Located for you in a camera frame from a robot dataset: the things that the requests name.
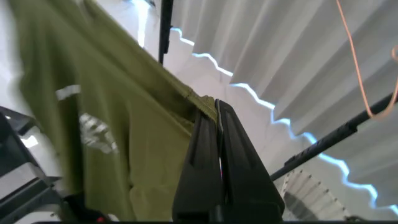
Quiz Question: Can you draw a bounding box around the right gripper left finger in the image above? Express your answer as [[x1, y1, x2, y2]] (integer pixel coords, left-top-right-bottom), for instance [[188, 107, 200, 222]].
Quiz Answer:
[[172, 111, 225, 222]]

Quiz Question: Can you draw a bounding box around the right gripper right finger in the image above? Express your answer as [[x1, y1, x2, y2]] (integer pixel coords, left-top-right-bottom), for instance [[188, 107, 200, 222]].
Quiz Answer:
[[215, 98, 285, 213]]

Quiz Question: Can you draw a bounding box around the green shirt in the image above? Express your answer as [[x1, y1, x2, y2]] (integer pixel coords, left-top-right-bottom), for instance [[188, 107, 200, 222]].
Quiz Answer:
[[7, 0, 218, 222]]

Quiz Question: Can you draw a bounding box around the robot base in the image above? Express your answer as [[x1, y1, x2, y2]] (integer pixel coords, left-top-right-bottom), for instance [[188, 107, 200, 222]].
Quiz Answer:
[[0, 105, 110, 223]]

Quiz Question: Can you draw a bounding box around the white laundry basket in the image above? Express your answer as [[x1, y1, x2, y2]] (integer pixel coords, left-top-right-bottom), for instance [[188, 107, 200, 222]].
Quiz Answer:
[[280, 169, 353, 222]]

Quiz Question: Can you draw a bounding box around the black clothes rack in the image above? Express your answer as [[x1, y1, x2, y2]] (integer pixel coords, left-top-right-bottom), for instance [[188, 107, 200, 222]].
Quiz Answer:
[[158, 0, 398, 182]]

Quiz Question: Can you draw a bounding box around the pink clothes hanger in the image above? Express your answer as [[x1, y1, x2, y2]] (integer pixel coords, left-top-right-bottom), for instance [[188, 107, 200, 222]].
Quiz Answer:
[[335, 0, 398, 121]]

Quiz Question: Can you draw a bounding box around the white curtain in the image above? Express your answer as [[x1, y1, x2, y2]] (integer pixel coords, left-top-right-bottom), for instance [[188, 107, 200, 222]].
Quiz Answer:
[[170, 0, 398, 216]]

